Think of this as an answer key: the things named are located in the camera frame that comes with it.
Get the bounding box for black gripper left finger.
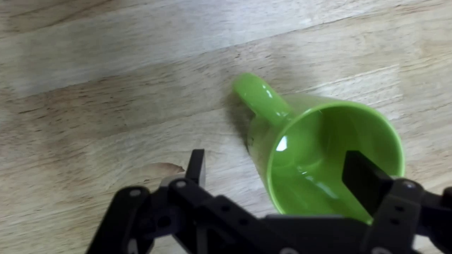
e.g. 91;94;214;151
84;148;302;254

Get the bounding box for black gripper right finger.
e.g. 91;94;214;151
341;149;452;254

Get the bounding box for green ceramic mug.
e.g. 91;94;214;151
230;71;406;224

